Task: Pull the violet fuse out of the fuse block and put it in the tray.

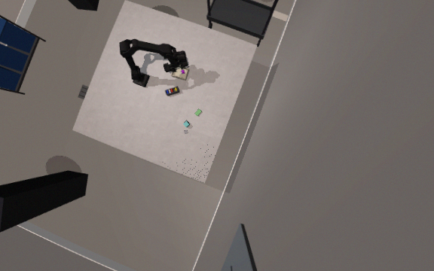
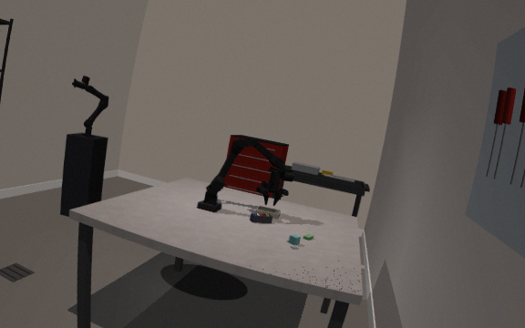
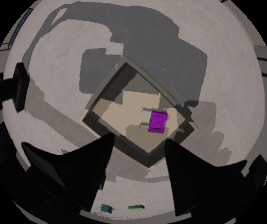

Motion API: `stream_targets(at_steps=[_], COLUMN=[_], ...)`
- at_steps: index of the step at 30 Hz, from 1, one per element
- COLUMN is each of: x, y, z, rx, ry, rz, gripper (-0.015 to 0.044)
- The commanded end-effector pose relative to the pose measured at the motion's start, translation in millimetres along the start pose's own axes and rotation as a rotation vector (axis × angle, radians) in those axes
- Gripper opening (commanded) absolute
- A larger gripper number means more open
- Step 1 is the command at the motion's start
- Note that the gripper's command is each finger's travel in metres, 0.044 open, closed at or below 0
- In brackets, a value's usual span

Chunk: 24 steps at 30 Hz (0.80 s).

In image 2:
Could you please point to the teal cube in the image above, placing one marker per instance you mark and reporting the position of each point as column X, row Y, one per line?
column 294, row 240

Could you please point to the shallow beige square tray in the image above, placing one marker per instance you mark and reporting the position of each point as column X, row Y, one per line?
column 264, row 210

